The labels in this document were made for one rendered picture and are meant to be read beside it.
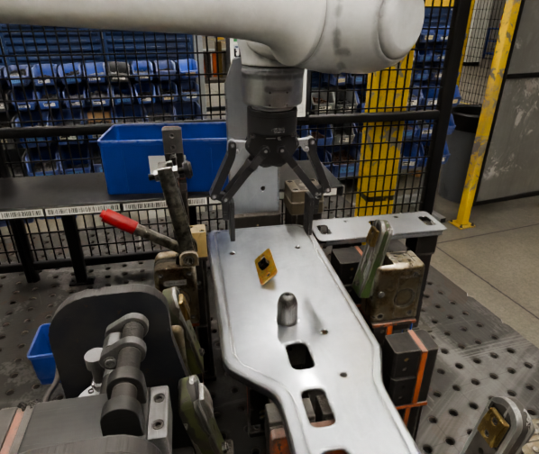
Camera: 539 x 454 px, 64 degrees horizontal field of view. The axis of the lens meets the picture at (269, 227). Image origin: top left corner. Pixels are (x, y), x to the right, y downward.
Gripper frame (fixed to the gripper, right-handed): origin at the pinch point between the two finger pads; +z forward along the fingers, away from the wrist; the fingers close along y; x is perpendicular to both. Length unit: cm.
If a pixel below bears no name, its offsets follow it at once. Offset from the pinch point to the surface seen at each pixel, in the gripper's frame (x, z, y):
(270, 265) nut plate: -0.8, 6.9, 0.0
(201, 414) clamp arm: -34.9, 1.5, -13.4
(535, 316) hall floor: 86, 107, 159
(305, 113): 54, -8, 20
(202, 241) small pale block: 5.7, 4.7, -11.4
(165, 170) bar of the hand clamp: -2.4, -11.8, -16.3
